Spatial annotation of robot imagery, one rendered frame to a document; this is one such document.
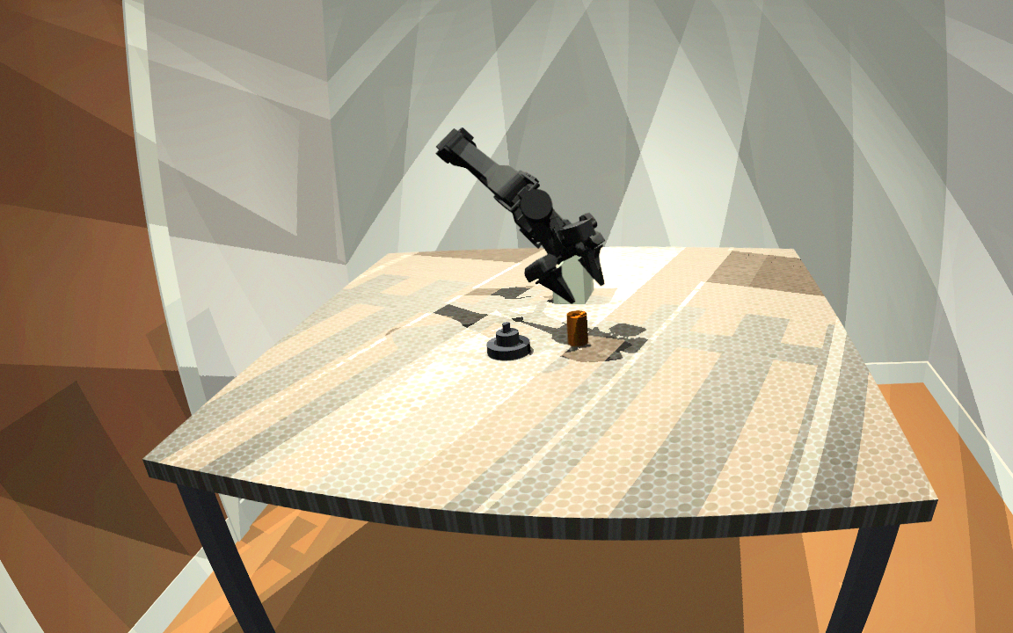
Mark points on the orange cylindrical knob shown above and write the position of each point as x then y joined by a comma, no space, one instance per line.
577,328

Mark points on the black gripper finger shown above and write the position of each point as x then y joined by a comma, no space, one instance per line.
555,282
591,262

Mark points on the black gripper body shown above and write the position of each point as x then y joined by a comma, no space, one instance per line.
544,265

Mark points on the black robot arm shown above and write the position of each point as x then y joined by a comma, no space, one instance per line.
514,190

